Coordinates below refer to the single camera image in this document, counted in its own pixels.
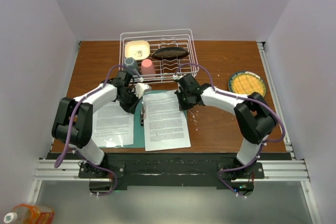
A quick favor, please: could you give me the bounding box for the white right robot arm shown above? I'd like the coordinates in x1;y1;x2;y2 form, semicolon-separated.
173;74;280;178

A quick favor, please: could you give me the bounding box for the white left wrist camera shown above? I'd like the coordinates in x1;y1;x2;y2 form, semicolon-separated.
134;82;152;99

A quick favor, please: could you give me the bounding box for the white wire dish rack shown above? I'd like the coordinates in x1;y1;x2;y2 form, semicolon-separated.
119;28;199;83

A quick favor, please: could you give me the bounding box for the pink cup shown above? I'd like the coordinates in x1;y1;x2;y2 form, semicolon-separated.
141;59;156;77

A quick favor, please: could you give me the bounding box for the aluminium frame rail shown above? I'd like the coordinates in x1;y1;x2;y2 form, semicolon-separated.
25;157;323;224

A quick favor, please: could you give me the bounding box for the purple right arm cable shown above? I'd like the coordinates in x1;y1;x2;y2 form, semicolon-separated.
173;62;286;198

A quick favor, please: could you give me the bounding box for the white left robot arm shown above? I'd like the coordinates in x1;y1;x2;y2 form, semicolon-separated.
51;70;151;178

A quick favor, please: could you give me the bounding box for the cream square bowl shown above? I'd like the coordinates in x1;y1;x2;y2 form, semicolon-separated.
124;40;150;61

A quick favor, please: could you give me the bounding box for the yellow patterned round plate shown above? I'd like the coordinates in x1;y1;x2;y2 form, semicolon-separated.
228;71;267;97

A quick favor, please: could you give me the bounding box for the teal file folder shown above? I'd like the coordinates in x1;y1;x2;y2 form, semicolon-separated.
104;91;188;147

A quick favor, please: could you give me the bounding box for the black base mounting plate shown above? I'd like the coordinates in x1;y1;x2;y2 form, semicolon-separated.
78;153;265;192

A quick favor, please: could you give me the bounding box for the grey-blue mug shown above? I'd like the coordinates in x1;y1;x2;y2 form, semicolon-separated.
123;57;140;76

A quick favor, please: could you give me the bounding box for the right side aluminium rail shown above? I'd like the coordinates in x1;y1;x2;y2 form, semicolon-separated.
256;42;295;159

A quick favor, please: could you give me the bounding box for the dark brown oval plate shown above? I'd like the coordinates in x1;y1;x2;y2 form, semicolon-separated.
151;47;190;60

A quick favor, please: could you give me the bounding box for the metal folder clip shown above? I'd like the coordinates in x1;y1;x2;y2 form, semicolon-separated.
140;104;145;126

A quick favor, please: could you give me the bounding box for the orange drink bottle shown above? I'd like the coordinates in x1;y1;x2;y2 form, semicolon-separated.
3;204;55;224

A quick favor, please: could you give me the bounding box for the printed paper sheet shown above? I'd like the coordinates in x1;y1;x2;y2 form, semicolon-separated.
92;101;134;148

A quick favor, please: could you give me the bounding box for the remaining printed paper stack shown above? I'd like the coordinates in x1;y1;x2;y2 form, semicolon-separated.
143;90;191;151

